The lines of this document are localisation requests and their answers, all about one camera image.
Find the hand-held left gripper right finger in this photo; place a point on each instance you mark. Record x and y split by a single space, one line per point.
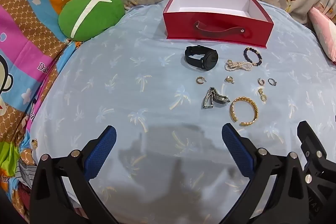
237 150

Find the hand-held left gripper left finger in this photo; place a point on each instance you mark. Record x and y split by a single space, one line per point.
101 153

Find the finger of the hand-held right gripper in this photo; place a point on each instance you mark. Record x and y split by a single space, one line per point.
311 142

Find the gold bangle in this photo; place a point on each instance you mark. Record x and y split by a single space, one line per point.
252 103

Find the small silver earring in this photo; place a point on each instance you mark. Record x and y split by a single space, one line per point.
260 81

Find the silver metal wrist watch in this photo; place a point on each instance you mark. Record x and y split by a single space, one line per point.
210 99

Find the gold pendant earring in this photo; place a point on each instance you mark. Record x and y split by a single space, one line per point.
260 91

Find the small gold ornament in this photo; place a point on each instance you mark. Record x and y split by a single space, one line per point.
34 144

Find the light blue palm sheet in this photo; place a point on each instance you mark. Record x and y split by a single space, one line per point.
118 87

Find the gold hoop earring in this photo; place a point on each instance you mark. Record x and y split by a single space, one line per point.
197 80

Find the black wrist watch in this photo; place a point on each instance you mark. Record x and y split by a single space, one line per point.
210 58

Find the pink pillow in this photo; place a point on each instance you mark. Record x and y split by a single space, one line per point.
325 29

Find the cartoon monkey printed blanket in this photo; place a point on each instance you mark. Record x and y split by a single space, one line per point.
31 37

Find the green round cushion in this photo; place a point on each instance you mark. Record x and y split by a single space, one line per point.
99 16

